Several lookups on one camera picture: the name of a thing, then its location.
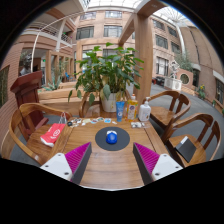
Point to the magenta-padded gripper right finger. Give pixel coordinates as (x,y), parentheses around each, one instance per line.
(161,165)

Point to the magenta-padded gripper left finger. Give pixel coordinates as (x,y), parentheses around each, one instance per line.
(63,165)

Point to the blue and white computer mouse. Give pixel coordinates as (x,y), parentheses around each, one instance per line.
(111,137)

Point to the round dark grey mouse pad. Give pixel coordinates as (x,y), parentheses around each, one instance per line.
(100,140)

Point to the black notebook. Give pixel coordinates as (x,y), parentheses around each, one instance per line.
(186,149)

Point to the red and white shopping bag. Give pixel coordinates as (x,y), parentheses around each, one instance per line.
(52,133)

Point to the clear blister pack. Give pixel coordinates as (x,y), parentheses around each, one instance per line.
(136,125)

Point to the white pump bottle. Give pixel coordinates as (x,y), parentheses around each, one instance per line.
(144,112)

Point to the yellow liquid bottle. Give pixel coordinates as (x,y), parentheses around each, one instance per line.
(132,110)

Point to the blue tube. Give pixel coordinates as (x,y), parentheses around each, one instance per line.
(120,111)

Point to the dark red wooden lectern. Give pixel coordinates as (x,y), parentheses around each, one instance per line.
(28,93)

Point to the spiky green agave plant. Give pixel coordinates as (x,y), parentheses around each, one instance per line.
(53,85)

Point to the green plant in white pot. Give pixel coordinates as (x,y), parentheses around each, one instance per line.
(106,71)

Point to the dark bust statue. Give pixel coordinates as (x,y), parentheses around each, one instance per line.
(26,66)

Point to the white statue on pedestal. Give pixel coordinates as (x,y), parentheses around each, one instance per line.
(173,81)

